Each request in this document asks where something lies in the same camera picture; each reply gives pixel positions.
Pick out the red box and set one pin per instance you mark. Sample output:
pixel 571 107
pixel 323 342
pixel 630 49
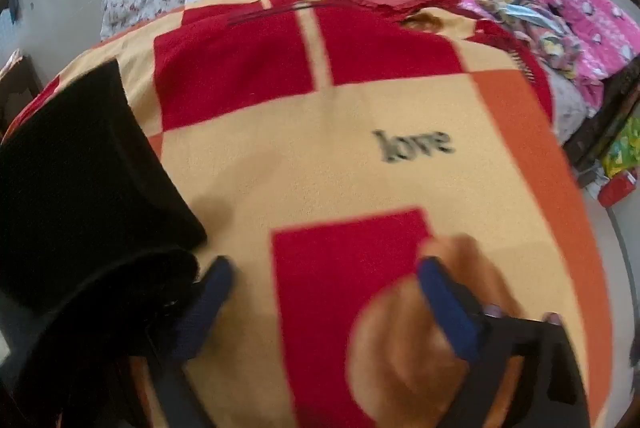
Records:
pixel 619 189

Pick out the colourful cartoon cloth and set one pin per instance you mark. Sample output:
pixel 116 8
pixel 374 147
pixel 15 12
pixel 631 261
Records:
pixel 530 28

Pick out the black pants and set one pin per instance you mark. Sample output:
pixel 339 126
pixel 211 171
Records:
pixel 85 228

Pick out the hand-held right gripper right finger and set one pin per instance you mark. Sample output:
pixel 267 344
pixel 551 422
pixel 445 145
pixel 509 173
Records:
pixel 452 308

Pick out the dark wooden bed frame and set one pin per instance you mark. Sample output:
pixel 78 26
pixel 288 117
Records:
pixel 607 108

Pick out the dark wooden bedside cabinet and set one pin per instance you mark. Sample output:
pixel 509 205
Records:
pixel 15 83

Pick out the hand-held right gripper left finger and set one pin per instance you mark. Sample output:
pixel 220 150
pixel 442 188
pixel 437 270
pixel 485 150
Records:
pixel 207 303

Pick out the red and yellow checked blanket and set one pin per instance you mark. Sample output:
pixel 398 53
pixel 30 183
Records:
pixel 360 188

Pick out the yellow green printed bag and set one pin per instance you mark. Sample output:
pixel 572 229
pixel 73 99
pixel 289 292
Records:
pixel 625 145

